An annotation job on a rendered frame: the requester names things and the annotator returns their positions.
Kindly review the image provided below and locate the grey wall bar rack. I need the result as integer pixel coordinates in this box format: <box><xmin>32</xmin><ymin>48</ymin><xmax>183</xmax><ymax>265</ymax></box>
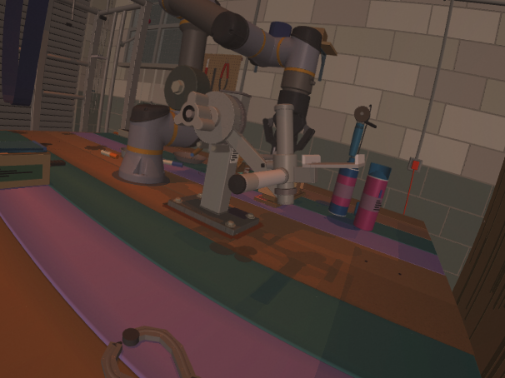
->
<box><xmin>80</xmin><ymin>0</ymin><xmax>148</xmax><ymax>135</ymax></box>

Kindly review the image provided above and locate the grey stand with toothed disc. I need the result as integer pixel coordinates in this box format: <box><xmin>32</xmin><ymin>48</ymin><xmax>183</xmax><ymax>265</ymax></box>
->
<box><xmin>167</xmin><ymin>91</ymin><xmax>263</xmax><ymax>238</ymax></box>

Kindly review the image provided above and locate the grey lobed knob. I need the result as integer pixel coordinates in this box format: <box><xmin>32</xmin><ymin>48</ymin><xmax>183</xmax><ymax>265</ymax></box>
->
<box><xmin>173</xmin><ymin>91</ymin><xmax>220</xmax><ymax>132</ymax></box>

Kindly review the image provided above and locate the wooden wall shelf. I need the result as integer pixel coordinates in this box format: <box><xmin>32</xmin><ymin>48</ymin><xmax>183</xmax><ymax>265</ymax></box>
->
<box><xmin>269</xmin><ymin>21</ymin><xmax>339</xmax><ymax>84</ymax></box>

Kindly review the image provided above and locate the brown shallow tray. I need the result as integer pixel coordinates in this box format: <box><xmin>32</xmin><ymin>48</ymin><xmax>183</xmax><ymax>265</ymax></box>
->
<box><xmin>172</xmin><ymin>147</ymin><xmax>209</xmax><ymax>166</ymax></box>

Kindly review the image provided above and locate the window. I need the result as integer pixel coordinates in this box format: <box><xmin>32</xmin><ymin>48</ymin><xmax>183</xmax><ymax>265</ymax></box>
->
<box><xmin>132</xmin><ymin>0</ymin><xmax>188</xmax><ymax>104</ymax></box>

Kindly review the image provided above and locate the red cable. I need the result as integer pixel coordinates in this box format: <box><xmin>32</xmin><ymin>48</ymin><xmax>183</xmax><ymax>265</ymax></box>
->
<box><xmin>402</xmin><ymin>169</ymin><xmax>416</xmax><ymax>217</ymax></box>

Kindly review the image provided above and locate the dark grey disc hex hole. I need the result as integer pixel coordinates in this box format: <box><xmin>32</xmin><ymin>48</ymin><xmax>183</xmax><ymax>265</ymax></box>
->
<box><xmin>163</xmin><ymin>65</ymin><xmax>211</xmax><ymax>112</ymax></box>

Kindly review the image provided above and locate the green flat pad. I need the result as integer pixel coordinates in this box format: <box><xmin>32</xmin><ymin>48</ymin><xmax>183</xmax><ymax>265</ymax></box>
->
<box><xmin>0</xmin><ymin>131</ymin><xmax>51</xmax><ymax>155</ymax></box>

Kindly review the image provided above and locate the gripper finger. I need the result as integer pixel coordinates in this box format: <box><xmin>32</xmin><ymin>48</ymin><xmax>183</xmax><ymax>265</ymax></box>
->
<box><xmin>293</xmin><ymin>117</ymin><xmax>316</xmax><ymax>153</ymax></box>
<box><xmin>262</xmin><ymin>116</ymin><xmax>278</xmax><ymax>154</ymax></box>

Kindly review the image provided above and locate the grey louvred shutter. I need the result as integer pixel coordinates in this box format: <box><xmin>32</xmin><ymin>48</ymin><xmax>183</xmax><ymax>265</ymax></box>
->
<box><xmin>0</xmin><ymin>0</ymin><xmax>93</xmax><ymax>132</ymax></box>

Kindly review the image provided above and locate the pink and blue can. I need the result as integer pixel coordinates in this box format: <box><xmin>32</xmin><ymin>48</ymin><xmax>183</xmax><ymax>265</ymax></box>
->
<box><xmin>328</xmin><ymin>165</ymin><xmax>360</xmax><ymax>219</ymax></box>
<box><xmin>352</xmin><ymin>162</ymin><xmax>393</xmax><ymax>232</ymax></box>

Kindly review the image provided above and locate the wooden block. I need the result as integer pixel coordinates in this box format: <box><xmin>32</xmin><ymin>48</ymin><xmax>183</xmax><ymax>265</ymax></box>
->
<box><xmin>253</xmin><ymin>180</ymin><xmax>306</xmax><ymax>205</ymax></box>

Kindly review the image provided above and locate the white foot-rest plate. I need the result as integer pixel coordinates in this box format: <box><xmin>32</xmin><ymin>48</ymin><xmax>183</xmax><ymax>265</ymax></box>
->
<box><xmin>294</xmin><ymin>153</ymin><xmax>367</xmax><ymax>172</ymax></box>

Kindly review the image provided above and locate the pegboard with pliers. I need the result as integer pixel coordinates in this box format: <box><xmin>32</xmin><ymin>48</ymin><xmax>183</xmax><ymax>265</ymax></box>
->
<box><xmin>202</xmin><ymin>53</ymin><xmax>243</xmax><ymax>94</ymax></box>

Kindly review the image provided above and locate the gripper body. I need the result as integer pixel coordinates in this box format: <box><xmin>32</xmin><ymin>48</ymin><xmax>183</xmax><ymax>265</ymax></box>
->
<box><xmin>275</xmin><ymin>89</ymin><xmax>313</xmax><ymax>124</ymax></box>

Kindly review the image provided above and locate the grey cross tube black cap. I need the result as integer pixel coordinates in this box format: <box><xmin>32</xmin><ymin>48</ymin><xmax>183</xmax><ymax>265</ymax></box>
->
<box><xmin>227</xmin><ymin>167</ymin><xmax>291</xmax><ymax>196</ymax></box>

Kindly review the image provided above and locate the cardboard box green label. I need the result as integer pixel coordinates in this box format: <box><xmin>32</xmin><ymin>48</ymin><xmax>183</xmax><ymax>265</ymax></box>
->
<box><xmin>0</xmin><ymin>152</ymin><xmax>53</xmax><ymax>190</ymax></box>

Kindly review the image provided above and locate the dark blue hanging strap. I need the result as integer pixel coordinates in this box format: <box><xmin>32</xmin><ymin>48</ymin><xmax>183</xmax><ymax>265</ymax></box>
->
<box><xmin>0</xmin><ymin>0</ymin><xmax>43</xmax><ymax>107</ymax></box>

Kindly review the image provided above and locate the grey conduit pipe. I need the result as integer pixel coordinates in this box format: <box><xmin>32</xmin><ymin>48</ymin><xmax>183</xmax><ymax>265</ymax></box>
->
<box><xmin>410</xmin><ymin>0</ymin><xmax>456</xmax><ymax>160</ymax></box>

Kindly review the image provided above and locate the brown wooden door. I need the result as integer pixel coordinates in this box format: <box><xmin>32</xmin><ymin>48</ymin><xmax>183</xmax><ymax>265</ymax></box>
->
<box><xmin>452</xmin><ymin>157</ymin><xmax>505</xmax><ymax>378</ymax></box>

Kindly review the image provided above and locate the blue angle grinder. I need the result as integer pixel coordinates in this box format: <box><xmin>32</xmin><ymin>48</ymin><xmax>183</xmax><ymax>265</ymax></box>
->
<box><xmin>346</xmin><ymin>103</ymin><xmax>378</xmax><ymax>167</ymax></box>

